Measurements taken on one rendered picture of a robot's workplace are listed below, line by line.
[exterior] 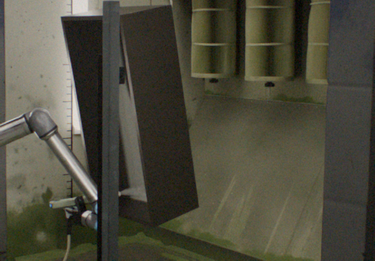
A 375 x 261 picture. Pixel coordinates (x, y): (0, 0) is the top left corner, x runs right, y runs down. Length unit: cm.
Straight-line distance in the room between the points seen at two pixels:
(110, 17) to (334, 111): 93
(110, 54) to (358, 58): 95
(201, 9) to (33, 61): 124
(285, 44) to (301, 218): 112
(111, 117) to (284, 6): 221
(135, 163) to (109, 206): 183
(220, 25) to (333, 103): 279
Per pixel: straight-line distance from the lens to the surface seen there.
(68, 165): 381
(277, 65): 471
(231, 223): 483
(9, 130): 391
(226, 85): 548
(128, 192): 449
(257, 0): 473
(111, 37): 276
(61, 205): 424
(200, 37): 514
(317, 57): 435
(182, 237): 509
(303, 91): 496
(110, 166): 279
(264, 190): 478
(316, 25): 437
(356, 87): 235
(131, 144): 462
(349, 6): 237
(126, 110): 456
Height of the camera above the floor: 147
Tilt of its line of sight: 6 degrees down
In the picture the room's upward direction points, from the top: 1 degrees clockwise
